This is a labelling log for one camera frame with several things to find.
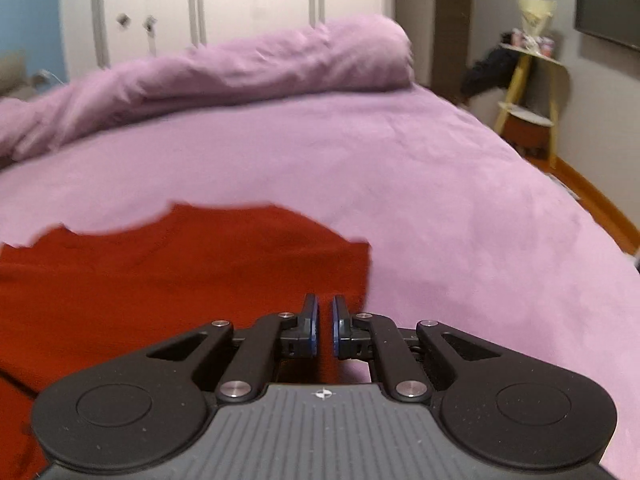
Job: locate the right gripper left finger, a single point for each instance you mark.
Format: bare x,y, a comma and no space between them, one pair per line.
299,331

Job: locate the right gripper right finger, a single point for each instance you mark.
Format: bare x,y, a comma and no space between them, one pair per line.
351,341

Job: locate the red knit sweater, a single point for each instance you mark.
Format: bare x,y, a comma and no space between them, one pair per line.
71,301

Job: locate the purple bed sheet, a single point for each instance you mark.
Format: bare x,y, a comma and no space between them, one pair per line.
462,229

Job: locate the round orange footed stool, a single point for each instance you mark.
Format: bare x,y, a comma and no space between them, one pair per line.
532,138

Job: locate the purple rolled duvet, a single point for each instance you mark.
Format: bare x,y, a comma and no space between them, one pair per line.
362,54

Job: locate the black garment on table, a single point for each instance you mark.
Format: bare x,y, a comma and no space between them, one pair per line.
495,70

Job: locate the yellow leg side table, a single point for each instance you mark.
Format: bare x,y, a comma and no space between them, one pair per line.
537,94

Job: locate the cream wrapped bouquet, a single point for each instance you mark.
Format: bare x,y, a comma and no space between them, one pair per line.
535,15

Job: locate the white wardrobe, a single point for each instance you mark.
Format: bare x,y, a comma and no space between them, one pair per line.
102,33

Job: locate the grey headboard cushion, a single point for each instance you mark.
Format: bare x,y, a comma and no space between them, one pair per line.
14,82

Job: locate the dark wall television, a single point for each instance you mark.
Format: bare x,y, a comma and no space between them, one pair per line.
615,21

